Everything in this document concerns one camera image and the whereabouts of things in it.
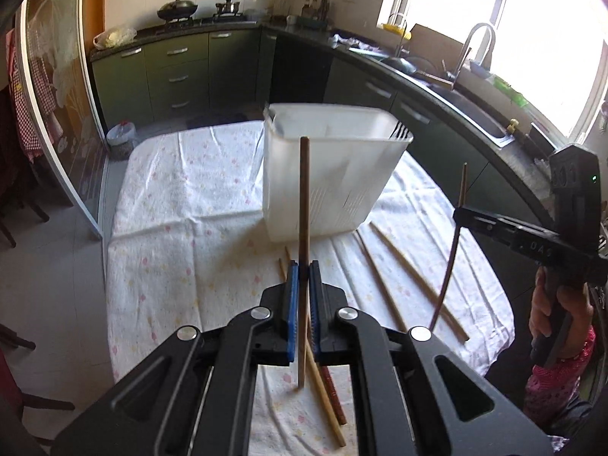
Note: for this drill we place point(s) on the dark red wooden chopstick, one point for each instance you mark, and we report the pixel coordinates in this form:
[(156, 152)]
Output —
[(335, 399)]

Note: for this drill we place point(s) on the dark wooden stool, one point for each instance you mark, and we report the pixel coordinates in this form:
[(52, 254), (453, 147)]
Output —
[(28, 389)]

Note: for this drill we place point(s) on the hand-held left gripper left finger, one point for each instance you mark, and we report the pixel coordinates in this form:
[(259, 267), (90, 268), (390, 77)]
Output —
[(293, 311)]

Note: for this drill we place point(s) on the person's right hand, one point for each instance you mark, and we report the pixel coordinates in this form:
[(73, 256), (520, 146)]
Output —
[(577, 313)]

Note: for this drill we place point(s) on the white plastic bag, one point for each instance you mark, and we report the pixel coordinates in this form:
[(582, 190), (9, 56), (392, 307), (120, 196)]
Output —
[(114, 38)]

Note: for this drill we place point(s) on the bright kitchen window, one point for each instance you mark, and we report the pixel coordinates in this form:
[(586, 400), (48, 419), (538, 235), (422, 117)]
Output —
[(513, 23)]

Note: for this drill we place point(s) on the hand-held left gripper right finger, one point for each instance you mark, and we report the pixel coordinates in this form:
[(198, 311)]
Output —
[(315, 316)]

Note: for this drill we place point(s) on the glass sliding door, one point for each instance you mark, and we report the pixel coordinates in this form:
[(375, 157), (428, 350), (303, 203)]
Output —
[(61, 95)]

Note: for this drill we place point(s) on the light wooden chopstick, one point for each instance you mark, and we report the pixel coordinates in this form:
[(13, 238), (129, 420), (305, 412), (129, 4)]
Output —
[(328, 406), (380, 285), (418, 285)]

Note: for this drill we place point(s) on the steel kitchen sink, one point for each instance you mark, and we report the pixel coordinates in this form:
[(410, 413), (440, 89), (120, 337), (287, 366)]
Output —
[(475, 114)]

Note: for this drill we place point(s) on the dark curved wooden chopstick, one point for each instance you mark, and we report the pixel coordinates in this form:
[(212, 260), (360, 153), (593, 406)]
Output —
[(450, 270)]

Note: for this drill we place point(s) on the group of seasoning bottles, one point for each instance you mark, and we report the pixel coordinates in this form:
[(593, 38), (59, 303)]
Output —
[(316, 7)]

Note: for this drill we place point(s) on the metal fork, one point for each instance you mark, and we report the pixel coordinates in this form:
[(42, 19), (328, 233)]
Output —
[(402, 129)]

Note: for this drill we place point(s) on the straight brown wooden chopstick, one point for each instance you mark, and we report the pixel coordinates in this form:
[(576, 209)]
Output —
[(304, 190)]

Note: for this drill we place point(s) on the white plastic utensil container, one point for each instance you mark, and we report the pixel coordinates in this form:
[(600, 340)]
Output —
[(332, 171)]

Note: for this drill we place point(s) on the small trash bin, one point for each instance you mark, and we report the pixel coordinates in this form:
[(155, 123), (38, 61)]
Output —
[(121, 140)]

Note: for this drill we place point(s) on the red checked apron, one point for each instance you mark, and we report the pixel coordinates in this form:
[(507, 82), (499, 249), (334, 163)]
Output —
[(33, 95)]

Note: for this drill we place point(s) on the black wok with lid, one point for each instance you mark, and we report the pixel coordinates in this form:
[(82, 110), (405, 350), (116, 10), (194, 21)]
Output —
[(177, 7)]

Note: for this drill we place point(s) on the yellow bowl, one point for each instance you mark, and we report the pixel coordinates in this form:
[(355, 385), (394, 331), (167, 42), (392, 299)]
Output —
[(396, 28)]

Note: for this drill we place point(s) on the crumpled cloth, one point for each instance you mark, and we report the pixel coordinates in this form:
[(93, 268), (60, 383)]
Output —
[(351, 41)]

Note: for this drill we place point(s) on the black gas stove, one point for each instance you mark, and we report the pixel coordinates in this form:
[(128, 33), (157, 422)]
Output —
[(204, 22)]

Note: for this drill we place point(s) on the metal kitchen faucet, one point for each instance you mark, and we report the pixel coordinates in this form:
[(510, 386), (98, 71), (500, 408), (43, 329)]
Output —
[(475, 42)]

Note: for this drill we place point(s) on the person's right forearm pink sleeve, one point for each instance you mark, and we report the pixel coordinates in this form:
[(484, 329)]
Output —
[(551, 389)]

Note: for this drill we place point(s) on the dark frying pan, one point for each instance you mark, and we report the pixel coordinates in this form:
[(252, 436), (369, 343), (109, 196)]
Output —
[(403, 63)]

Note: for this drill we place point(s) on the green kitchen cabinets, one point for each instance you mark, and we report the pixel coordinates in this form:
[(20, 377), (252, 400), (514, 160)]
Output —
[(190, 76)]

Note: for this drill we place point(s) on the white floral tablecloth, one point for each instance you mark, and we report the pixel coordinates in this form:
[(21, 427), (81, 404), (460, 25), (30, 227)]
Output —
[(190, 228)]

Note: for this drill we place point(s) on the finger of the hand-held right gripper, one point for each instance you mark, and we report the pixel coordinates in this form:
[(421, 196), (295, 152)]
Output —
[(498, 228)]

